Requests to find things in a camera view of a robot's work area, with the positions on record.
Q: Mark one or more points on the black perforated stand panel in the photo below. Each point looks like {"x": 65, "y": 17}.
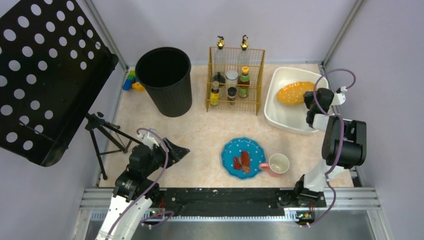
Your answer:
{"x": 53, "y": 65}

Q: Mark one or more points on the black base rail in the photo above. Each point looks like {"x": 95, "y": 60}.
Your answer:
{"x": 232, "y": 202}

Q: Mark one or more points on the black lid glass shaker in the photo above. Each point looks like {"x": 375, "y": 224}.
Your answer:
{"x": 219, "y": 78}

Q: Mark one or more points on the colourful toy blocks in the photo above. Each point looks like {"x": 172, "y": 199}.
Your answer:
{"x": 131, "y": 82}

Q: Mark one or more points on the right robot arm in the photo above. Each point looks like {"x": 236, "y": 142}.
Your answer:
{"x": 344, "y": 145}

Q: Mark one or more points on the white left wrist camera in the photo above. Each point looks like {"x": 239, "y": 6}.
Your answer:
{"x": 147, "y": 138}

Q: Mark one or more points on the black ribbed trash bin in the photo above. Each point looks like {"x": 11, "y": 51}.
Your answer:
{"x": 165, "y": 73}

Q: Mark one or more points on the silver lid jar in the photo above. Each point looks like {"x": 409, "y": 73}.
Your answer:
{"x": 231, "y": 78}

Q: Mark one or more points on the blue dotted plate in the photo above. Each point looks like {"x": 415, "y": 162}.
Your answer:
{"x": 233, "y": 149}

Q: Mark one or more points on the gold wire basket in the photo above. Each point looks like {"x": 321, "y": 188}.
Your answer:
{"x": 254, "y": 101}

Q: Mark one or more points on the pink mug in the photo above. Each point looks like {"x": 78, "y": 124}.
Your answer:
{"x": 277, "y": 165}

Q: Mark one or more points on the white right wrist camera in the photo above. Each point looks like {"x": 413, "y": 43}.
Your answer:
{"x": 339, "y": 96}

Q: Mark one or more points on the glass oil bottle clear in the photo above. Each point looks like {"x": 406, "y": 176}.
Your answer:
{"x": 220, "y": 57}

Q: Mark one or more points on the glass oil bottle brown liquid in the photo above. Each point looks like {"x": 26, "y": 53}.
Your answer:
{"x": 244, "y": 53}

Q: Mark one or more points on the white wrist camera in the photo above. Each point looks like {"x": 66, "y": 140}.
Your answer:
{"x": 339, "y": 96}
{"x": 147, "y": 138}

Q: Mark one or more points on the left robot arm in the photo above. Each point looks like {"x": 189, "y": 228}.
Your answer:
{"x": 134, "y": 193}

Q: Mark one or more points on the small yellow label bottle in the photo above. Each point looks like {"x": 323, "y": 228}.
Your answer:
{"x": 215, "y": 93}

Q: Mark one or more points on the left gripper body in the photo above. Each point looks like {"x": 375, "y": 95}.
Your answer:
{"x": 168, "y": 149}

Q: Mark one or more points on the yellow dotted plate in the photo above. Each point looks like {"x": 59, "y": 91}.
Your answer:
{"x": 293, "y": 94}

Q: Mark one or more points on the black tripod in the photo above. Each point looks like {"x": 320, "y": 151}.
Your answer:
{"x": 112, "y": 133}

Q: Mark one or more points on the sauce bottle yellow cap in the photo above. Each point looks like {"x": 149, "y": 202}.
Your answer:
{"x": 244, "y": 82}

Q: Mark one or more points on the small black cap bottle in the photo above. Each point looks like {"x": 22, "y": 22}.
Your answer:
{"x": 231, "y": 95}

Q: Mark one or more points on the red meat pieces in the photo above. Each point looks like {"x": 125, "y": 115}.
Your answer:
{"x": 242, "y": 162}

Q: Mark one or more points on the white plastic tub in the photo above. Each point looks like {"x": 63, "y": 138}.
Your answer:
{"x": 288, "y": 118}

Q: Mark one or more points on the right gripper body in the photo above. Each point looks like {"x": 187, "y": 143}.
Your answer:
{"x": 311, "y": 108}

